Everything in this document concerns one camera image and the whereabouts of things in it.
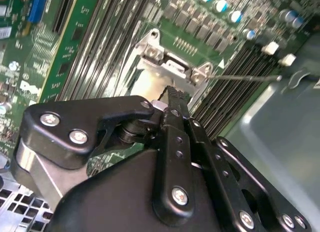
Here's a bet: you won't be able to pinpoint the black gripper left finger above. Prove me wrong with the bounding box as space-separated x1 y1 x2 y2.
11 86 195 227

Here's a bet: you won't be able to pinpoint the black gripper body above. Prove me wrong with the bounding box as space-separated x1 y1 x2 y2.
49 148 235 232

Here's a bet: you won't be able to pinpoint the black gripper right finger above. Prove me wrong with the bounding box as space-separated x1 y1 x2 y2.
177 90 313 232

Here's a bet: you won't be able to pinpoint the metal socket cover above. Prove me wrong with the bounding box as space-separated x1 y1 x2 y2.
127 58 201 110

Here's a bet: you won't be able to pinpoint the silver CPU chip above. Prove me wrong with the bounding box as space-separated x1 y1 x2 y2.
129 68 176 103

